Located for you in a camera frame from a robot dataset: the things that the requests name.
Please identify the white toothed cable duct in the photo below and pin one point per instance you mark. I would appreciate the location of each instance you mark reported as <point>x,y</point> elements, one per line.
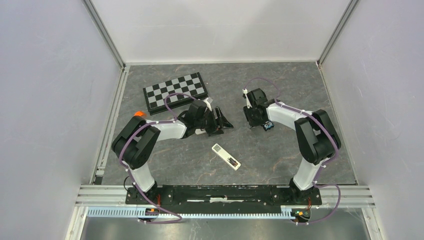
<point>140,212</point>

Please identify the black white chessboard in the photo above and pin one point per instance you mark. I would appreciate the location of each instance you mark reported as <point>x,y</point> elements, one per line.
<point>184,86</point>

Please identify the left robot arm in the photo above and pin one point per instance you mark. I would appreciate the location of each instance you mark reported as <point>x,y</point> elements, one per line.
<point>134,144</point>

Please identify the white remote with buttons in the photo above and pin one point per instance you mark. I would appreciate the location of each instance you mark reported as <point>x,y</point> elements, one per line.
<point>200,131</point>

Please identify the orange plastic cup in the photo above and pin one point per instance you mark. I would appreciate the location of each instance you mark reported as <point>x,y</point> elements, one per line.
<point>139,114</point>

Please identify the silver black AAA battery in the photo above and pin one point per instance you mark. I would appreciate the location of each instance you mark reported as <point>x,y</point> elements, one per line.
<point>233,162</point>

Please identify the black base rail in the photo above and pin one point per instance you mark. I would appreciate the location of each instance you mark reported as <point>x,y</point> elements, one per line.
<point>224,199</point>

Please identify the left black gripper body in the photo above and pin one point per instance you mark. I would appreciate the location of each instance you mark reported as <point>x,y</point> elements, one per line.
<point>211,124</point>

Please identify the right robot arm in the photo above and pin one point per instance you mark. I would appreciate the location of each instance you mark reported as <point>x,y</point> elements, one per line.
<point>317,139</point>

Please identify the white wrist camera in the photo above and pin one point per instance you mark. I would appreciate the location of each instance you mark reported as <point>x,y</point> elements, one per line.
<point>208,102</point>
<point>245,95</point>

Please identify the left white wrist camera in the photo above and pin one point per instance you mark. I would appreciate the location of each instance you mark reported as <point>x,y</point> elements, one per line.
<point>208,102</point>

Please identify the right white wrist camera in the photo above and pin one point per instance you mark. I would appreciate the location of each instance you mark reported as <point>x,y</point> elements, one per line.
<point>245,95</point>

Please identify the slim white remote control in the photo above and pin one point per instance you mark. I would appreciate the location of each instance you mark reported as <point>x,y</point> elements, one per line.
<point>224,155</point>

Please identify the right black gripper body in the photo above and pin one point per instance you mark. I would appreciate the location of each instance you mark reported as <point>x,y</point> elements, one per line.
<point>252,118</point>

